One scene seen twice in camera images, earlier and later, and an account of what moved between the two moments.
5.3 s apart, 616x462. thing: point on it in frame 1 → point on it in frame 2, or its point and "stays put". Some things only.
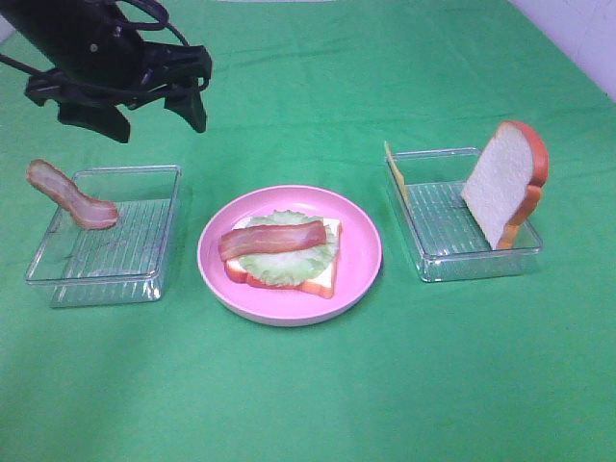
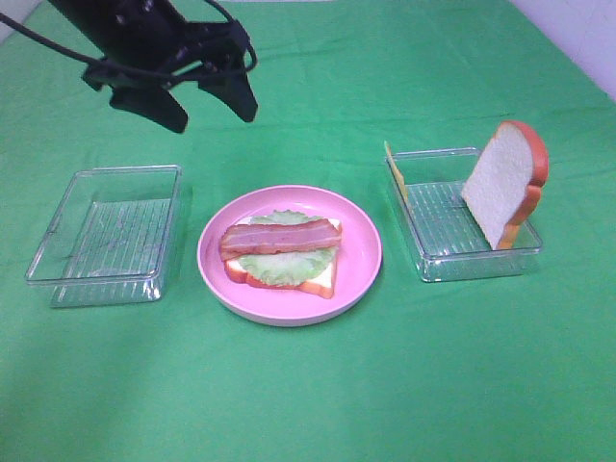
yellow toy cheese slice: (397, 167) stays put
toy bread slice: (320, 284) stays put
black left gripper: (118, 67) → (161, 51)
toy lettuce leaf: (291, 267) stays put
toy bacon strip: (89, 212) → (241, 239)
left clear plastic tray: (125, 263) stays put
